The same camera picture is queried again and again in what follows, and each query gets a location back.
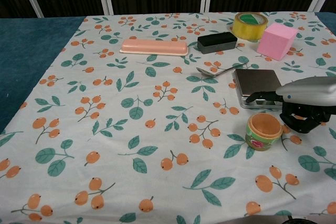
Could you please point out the pink cube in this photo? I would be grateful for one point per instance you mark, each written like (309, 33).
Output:
(274, 43)

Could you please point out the small painted wooden cup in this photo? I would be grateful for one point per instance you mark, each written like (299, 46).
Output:
(262, 140)

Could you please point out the pink oblong case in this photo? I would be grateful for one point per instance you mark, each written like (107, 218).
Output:
(153, 47)

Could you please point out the black rectangular box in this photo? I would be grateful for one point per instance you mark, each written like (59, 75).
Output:
(216, 43)

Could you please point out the metal spoon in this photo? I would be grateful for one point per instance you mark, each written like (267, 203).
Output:
(206, 72)

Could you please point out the yellow packing tape roll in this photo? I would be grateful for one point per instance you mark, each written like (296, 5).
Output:
(248, 30)

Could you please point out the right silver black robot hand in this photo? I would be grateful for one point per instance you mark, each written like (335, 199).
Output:
(307, 90)

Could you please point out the silver digital scale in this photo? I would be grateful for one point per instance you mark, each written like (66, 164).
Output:
(256, 81)

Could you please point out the floral orange fruit tablecloth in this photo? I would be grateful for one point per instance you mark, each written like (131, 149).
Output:
(157, 129)

